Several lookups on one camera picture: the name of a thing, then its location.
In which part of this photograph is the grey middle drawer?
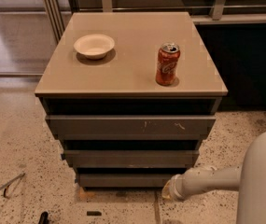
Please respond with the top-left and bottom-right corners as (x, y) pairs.
(62, 150), (199, 168)

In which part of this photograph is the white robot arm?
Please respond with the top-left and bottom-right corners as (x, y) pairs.
(161, 132), (266, 224)

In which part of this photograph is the grey drawer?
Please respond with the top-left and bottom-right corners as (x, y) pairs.
(46, 115), (216, 140)
(76, 174), (174, 188)
(62, 150), (199, 168)

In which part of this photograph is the grey top drawer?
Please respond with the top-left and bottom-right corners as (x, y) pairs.
(46, 115), (216, 140)

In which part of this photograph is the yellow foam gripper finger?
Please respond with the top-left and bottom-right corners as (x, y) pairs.
(161, 181), (171, 200)

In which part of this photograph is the small black floor block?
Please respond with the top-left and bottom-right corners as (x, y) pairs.
(87, 211), (102, 217)

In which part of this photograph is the orange soda can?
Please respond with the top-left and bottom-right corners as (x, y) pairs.
(156, 42), (180, 86)

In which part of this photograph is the white paper bowl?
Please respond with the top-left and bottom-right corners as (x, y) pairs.
(74, 34), (115, 60)

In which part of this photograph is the metal rod on floor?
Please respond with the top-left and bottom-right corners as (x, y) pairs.
(0, 173), (25, 191)

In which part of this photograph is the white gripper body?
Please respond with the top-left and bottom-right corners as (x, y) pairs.
(169, 175), (185, 202)

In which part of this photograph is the grey bottom drawer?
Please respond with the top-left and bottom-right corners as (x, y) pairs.
(76, 174), (174, 188)

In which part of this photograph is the metal vertical post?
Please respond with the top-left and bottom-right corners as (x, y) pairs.
(43, 0), (64, 43)

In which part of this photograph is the black object on floor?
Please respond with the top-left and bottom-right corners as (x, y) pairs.
(38, 212), (49, 224)

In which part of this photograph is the grey drawer cabinet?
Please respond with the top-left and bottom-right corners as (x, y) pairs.
(35, 12), (228, 177)

